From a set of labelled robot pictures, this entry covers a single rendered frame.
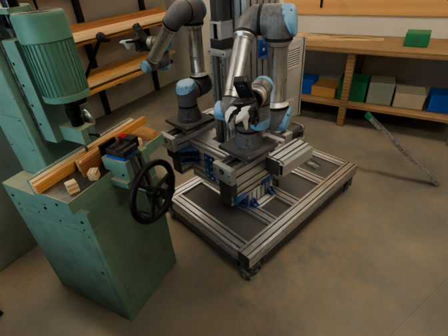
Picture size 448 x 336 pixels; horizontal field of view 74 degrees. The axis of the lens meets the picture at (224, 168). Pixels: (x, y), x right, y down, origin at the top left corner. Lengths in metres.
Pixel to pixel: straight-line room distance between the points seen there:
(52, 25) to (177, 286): 1.48
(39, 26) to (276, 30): 0.83
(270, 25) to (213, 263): 1.43
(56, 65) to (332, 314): 1.75
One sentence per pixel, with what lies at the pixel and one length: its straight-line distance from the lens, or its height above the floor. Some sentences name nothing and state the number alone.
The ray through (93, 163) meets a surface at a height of 0.94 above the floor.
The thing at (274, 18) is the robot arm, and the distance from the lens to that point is 1.29.
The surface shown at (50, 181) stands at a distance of 1.39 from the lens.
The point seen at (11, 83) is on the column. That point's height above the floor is 1.26.
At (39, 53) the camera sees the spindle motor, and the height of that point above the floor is 1.39.
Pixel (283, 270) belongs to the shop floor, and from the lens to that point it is 2.01.
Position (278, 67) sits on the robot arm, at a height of 1.23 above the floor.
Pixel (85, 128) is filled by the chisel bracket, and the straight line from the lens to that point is 1.39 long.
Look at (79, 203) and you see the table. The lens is 1.30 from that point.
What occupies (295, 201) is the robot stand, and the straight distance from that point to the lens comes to 2.13.
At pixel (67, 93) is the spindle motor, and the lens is 1.30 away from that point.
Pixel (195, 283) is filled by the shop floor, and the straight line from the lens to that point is 1.97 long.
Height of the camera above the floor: 1.60
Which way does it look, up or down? 34 degrees down
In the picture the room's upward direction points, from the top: 4 degrees counter-clockwise
